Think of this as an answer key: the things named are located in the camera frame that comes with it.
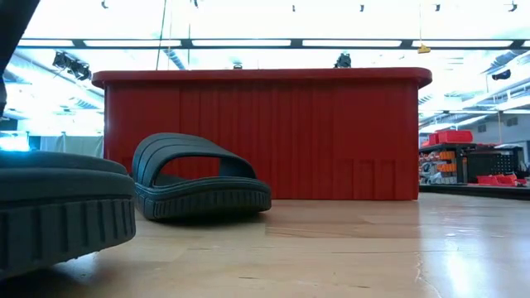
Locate red ribbed plastic bin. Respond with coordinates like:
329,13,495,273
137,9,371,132
91,67,433,202

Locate black overhead camera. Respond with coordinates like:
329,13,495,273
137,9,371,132
333,52,353,70

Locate black ceiling spotlight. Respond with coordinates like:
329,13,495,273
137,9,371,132
51,50,93,82

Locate grey partition curtain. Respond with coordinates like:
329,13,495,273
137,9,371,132
39,134,104,159

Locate black slide sandal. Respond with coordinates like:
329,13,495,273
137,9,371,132
0,151,137,281
131,132,273,221

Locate shelf rack with red bins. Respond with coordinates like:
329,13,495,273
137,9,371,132
418,129,477,186

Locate red flat trays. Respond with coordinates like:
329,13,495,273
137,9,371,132
475,173,528,187

